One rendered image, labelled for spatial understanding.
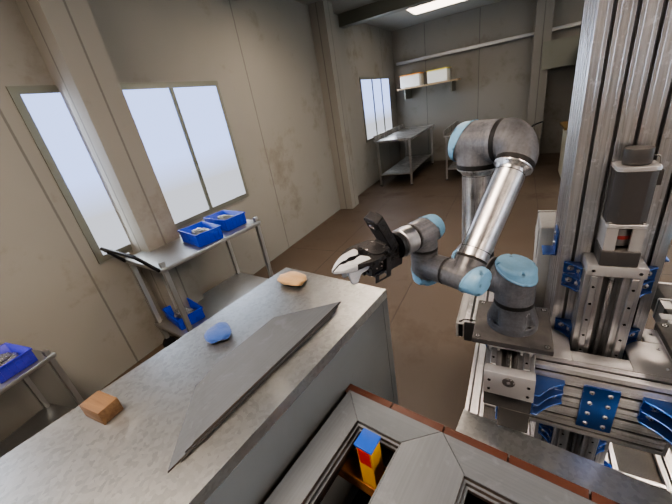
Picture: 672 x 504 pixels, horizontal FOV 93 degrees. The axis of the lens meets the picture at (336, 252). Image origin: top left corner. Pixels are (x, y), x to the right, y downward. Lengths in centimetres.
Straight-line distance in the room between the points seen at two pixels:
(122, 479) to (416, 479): 74
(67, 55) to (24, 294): 161
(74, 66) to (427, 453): 295
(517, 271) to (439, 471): 60
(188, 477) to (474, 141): 112
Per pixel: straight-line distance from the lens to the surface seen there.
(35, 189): 302
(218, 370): 117
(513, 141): 95
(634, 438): 145
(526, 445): 138
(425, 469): 108
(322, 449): 114
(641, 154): 111
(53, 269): 306
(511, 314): 115
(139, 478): 106
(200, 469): 98
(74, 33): 308
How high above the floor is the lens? 178
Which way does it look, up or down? 24 degrees down
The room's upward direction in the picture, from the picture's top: 10 degrees counter-clockwise
